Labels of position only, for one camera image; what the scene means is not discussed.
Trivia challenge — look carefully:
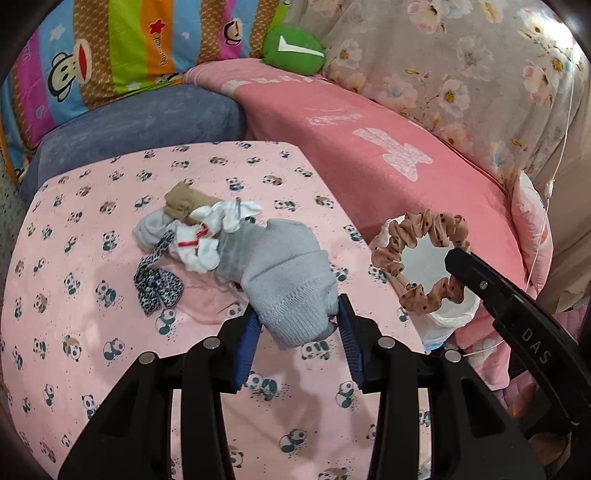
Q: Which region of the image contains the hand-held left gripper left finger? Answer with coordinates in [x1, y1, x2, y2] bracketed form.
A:
[58, 308, 264, 480]

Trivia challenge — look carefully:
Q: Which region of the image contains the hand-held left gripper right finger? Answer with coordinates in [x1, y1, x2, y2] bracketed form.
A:
[336, 293, 548, 480]

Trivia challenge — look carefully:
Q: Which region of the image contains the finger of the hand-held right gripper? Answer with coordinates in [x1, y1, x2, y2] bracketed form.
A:
[444, 248, 527, 319]

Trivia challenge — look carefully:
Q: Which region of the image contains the white lined waste bin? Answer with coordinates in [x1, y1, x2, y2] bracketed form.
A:
[369, 222, 483, 354]

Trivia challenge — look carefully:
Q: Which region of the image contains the pale pink cloth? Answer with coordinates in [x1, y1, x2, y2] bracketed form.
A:
[178, 265, 252, 324]

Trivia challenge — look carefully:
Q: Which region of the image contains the grey knit sock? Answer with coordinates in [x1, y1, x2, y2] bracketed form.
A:
[215, 219, 340, 349]

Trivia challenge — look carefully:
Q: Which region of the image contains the pink polka dot scrunchie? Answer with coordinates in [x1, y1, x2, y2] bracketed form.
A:
[370, 209, 472, 311]

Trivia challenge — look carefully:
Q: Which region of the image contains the pink printed pillow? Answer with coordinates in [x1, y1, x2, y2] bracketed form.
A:
[508, 171, 555, 296]

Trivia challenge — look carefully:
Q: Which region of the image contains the black white patterned ribbon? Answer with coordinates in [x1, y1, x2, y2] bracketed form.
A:
[133, 231, 185, 317]

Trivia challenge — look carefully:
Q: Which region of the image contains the white sock with red stripe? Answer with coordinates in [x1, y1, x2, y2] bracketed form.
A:
[168, 222, 222, 273]

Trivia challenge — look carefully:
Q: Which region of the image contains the beige cloth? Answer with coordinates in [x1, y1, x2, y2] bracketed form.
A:
[531, 69, 591, 301]

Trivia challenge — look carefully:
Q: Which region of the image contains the plain white sock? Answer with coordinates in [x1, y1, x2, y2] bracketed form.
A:
[191, 200, 264, 234]

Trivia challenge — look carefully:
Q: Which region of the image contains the light grey sock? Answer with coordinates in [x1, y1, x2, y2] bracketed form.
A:
[133, 210, 178, 252]

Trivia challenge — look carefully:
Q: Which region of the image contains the beige sock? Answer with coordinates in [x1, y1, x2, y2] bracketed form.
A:
[164, 182, 222, 222]

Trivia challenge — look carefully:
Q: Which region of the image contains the pink panda printed sheet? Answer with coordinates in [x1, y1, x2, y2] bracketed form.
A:
[0, 141, 432, 480]

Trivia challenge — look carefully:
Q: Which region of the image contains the pink fleece blanket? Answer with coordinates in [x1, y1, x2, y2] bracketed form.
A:
[185, 60, 539, 296]

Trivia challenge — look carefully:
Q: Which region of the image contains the grey floral blanket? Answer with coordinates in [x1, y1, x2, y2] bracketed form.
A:
[281, 0, 578, 185]

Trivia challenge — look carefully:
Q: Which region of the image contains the blue velvet cushion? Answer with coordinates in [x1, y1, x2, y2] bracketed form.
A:
[18, 83, 247, 204]

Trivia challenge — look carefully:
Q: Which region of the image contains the green pillow with white check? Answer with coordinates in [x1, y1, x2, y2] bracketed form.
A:
[262, 25, 326, 76]

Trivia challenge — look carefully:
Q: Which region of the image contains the striped monkey printed blanket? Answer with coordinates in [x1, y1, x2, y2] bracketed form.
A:
[0, 0, 289, 185]

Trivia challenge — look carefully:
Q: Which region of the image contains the thin white cable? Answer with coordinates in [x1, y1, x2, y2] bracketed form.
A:
[462, 41, 578, 361]

